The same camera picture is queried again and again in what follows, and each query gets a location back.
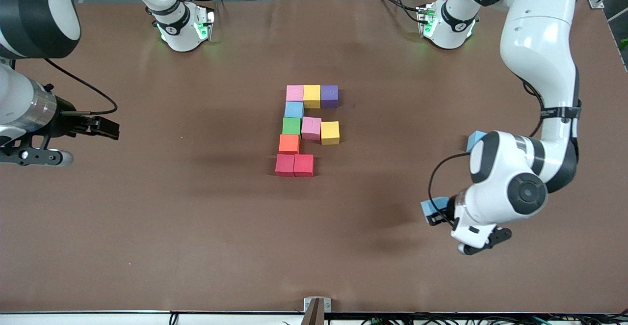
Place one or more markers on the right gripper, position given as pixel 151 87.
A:
pixel 64 117

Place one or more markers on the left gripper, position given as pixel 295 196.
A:
pixel 443 215

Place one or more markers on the blue foam cube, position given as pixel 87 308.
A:
pixel 294 109
pixel 434 204
pixel 473 139

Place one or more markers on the yellow foam cube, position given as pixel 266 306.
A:
pixel 312 95
pixel 330 132

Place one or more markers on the red foam cube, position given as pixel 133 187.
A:
pixel 303 165
pixel 284 165

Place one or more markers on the pink foam cube with slit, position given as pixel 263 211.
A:
pixel 311 127

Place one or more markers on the purple foam cube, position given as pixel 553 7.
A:
pixel 329 96

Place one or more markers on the orange foam cube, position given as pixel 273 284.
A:
pixel 289 144

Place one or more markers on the green foam cube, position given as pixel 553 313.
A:
pixel 291 126

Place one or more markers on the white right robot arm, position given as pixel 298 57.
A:
pixel 29 15

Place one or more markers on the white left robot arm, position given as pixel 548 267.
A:
pixel 535 45

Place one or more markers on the metal table edge bracket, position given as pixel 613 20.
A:
pixel 326 304

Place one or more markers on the white table edge rail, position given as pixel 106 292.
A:
pixel 98 319

